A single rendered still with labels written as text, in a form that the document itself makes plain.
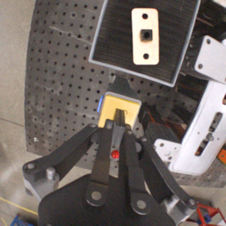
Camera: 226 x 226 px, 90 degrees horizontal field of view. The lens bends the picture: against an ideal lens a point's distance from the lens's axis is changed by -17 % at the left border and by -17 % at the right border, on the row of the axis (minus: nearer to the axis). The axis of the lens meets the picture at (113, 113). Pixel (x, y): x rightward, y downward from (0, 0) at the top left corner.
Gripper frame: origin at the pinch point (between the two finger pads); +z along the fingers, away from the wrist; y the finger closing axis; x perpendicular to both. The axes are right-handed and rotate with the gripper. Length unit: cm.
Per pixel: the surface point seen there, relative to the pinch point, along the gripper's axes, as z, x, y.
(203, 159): 19.0, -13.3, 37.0
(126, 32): 2.9, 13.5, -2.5
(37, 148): 49, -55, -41
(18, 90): 119, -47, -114
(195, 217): 92, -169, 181
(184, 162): 19.0, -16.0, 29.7
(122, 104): 3.5, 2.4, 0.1
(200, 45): 8.3, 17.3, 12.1
